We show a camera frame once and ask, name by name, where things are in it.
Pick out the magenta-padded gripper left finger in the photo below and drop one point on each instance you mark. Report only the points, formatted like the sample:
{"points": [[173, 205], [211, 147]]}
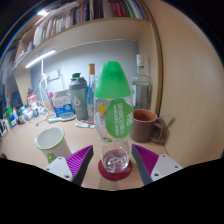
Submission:
{"points": [[78, 161]]}

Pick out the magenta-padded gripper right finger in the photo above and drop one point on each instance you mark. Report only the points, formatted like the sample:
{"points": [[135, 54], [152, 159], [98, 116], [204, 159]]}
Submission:
{"points": [[150, 160]]}

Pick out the clear green-capped water bottle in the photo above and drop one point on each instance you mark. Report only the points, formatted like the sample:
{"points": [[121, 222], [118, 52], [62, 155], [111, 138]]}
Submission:
{"points": [[115, 116]]}

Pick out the brown mug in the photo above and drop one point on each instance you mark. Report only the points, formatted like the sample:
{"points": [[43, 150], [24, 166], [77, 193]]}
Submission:
{"points": [[143, 128]]}

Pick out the white cup with green rim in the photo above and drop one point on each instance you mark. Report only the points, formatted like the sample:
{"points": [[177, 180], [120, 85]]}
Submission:
{"points": [[51, 141]]}

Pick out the white tube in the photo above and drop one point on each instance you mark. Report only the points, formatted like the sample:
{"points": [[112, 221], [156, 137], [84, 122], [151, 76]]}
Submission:
{"points": [[85, 125]]}

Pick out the flat round red coaster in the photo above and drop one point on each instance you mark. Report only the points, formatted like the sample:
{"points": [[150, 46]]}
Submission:
{"points": [[113, 176]]}

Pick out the pink pen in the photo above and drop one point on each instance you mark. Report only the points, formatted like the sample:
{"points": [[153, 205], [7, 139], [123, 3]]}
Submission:
{"points": [[88, 122]]}

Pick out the light blue brush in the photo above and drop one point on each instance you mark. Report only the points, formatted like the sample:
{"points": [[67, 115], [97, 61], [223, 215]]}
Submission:
{"points": [[61, 118]]}

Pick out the blue and white carton box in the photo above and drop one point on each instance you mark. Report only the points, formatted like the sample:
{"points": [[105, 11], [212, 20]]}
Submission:
{"points": [[63, 105]]}

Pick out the grey shaker bottle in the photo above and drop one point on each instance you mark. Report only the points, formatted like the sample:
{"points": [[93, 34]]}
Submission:
{"points": [[79, 100]]}

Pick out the pink pouch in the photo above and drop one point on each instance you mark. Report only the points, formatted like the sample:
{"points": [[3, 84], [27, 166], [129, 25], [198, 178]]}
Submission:
{"points": [[51, 99]]}

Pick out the clear bottle with yellow cap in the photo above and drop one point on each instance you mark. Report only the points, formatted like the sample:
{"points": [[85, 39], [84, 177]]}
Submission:
{"points": [[91, 93]]}

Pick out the clear glass bottle white cap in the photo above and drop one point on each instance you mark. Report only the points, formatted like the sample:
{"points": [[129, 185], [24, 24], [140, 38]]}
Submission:
{"points": [[142, 86]]}

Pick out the red and white jar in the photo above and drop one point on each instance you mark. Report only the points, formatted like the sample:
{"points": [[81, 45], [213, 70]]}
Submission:
{"points": [[32, 100]]}

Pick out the green plastic bottle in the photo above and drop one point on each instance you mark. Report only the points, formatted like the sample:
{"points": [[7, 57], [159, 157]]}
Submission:
{"points": [[76, 75]]}

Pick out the white power strip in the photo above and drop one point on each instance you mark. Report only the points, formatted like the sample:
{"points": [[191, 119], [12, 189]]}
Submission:
{"points": [[53, 75]]}

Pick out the white LED light bar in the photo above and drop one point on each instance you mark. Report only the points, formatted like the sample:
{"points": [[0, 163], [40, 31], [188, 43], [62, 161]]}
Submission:
{"points": [[40, 59]]}

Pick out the wooden shelf unit with books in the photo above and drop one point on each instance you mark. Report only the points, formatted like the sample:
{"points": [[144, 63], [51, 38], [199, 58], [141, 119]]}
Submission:
{"points": [[90, 16]]}

